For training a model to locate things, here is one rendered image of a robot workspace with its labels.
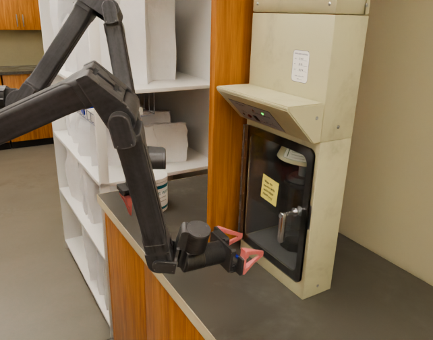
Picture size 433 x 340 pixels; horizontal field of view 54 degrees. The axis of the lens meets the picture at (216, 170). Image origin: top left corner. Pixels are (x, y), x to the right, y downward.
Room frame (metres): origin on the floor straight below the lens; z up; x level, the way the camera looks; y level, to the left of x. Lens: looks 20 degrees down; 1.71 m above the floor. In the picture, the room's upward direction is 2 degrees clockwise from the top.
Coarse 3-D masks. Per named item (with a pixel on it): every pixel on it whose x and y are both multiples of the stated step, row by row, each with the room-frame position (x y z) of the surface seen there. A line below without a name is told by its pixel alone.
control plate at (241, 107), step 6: (234, 102) 1.20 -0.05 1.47; (240, 108) 1.20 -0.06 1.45; (246, 108) 1.16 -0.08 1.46; (252, 108) 1.12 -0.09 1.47; (246, 114) 1.21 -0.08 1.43; (252, 114) 1.17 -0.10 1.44; (258, 114) 1.13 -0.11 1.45; (264, 114) 1.09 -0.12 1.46; (270, 114) 1.06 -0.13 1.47; (264, 120) 1.13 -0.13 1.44; (270, 120) 1.09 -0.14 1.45; (270, 126) 1.13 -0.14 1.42; (276, 126) 1.10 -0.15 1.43
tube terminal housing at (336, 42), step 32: (256, 32) 1.27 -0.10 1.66; (288, 32) 1.15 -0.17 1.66; (320, 32) 1.05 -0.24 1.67; (352, 32) 1.05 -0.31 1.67; (256, 64) 1.26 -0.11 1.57; (288, 64) 1.14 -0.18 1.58; (320, 64) 1.04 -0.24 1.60; (352, 64) 1.06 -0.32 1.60; (320, 96) 1.03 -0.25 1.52; (352, 96) 1.07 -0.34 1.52; (352, 128) 1.08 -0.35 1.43; (320, 160) 1.02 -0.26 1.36; (320, 192) 1.03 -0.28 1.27; (320, 224) 1.04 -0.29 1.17; (320, 256) 1.05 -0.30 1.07; (320, 288) 1.06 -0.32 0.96
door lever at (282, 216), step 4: (292, 208) 1.06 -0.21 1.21; (296, 208) 1.05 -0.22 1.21; (280, 212) 1.04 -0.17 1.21; (284, 212) 1.04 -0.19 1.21; (288, 212) 1.04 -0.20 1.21; (292, 212) 1.05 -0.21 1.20; (296, 212) 1.05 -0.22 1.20; (280, 216) 1.03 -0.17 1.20; (284, 216) 1.03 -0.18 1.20; (288, 216) 1.04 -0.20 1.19; (296, 216) 1.05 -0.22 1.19; (280, 220) 1.03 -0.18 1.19; (284, 220) 1.03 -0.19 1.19; (280, 224) 1.03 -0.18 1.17; (284, 224) 1.03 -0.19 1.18; (280, 228) 1.03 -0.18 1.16; (284, 228) 1.03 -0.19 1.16; (280, 232) 1.03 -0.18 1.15; (284, 232) 1.03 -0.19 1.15; (280, 236) 1.03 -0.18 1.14; (284, 236) 1.03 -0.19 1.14; (280, 240) 1.03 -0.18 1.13; (284, 240) 1.03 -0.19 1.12
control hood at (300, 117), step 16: (224, 96) 1.23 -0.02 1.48; (240, 96) 1.13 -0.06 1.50; (256, 96) 1.08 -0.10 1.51; (272, 96) 1.08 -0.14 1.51; (288, 96) 1.09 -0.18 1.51; (272, 112) 1.04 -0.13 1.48; (288, 112) 0.96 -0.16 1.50; (304, 112) 0.99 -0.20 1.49; (320, 112) 1.01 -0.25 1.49; (272, 128) 1.14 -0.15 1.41; (288, 128) 1.05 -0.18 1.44; (304, 128) 0.99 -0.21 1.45; (320, 128) 1.02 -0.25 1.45
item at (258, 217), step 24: (264, 144) 1.19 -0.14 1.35; (288, 144) 1.10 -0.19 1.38; (264, 168) 1.18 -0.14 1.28; (288, 168) 1.10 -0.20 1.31; (312, 168) 1.02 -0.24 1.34; (288, 192) 1.09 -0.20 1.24; (264, 216) 1.17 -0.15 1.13; (264, 240) 1.16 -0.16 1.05; (288, 240) 1.07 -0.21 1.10; (288, 264) 1.06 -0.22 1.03
